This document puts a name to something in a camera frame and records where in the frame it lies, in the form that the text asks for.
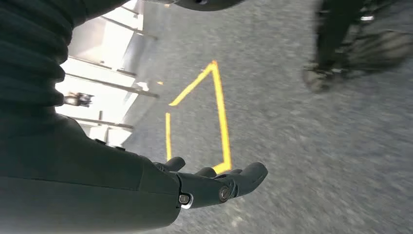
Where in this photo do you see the steel workbench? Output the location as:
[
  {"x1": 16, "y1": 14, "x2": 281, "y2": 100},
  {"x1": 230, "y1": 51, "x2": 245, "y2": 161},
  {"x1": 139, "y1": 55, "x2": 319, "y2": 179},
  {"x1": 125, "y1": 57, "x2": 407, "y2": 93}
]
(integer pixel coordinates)
[{"x1": 55, "y1": 0, "x2": 160, "y2": 148}]

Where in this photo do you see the black robot leg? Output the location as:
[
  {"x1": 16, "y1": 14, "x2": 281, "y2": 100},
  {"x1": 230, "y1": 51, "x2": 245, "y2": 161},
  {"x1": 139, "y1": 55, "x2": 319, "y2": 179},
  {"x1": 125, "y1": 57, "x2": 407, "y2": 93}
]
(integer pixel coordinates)
[{"x1": 301, "y1": 0, "x2": 413, "y2": 94}]

